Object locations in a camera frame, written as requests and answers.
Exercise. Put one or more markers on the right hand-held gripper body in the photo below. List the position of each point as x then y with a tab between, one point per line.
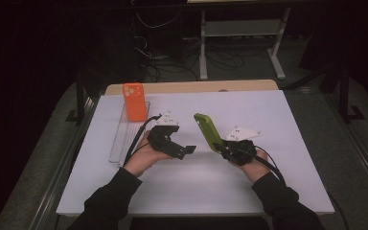
241	151

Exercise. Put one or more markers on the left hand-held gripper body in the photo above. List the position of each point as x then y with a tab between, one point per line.
163	140

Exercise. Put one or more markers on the clear plastic rack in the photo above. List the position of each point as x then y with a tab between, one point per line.
124	143

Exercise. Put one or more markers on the orange phone case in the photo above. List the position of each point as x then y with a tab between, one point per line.
134	102

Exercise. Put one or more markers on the person's right hand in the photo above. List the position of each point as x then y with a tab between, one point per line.
255	169

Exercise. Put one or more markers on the person's left hand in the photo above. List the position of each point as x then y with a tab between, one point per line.
143	158

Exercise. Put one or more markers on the black metal stand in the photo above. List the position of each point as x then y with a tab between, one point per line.
345	102
80	102

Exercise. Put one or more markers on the grey metal rail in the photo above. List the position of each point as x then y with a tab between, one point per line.
361	150
67	156

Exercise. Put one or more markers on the white metal desk frame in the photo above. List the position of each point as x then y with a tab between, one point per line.
242	28

